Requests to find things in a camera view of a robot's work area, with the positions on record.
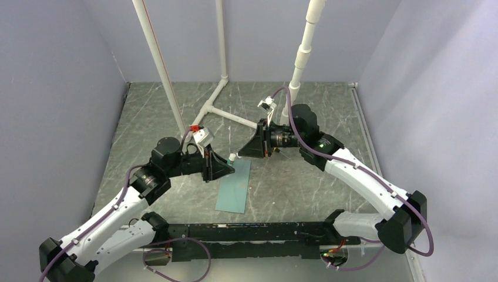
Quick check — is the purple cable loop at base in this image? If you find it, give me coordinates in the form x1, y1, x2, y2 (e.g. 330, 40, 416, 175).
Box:
142, 236, 211, 282

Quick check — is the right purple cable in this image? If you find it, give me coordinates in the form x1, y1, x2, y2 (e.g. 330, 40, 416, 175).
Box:
271, 86, 435, 272

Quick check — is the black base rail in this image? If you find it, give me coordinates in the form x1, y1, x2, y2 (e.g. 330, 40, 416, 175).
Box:
145, 221, 360, 262

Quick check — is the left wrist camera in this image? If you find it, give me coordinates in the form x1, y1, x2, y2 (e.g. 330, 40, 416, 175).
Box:
189, 125, 214, 157

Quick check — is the teal envelope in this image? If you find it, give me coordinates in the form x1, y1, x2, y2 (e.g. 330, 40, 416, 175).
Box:
215, 159, 251, 214

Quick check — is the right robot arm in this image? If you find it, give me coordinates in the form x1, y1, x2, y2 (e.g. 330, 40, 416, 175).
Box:
238, 104, 427, 254

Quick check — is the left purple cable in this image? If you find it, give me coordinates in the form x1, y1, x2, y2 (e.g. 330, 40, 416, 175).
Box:
38, 165, 144, 282

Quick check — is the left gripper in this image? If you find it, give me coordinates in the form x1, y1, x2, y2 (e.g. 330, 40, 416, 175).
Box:
166, 142, 234, 182

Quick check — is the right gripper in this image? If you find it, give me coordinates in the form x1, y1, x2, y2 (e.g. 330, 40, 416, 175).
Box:
238, 118, 304, 158

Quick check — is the white PVC pipe frame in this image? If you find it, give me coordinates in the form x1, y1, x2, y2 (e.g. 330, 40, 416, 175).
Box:
132, 1, 326, 134

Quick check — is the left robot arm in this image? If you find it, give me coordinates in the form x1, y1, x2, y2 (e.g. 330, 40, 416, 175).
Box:
39, 137, 235, 281

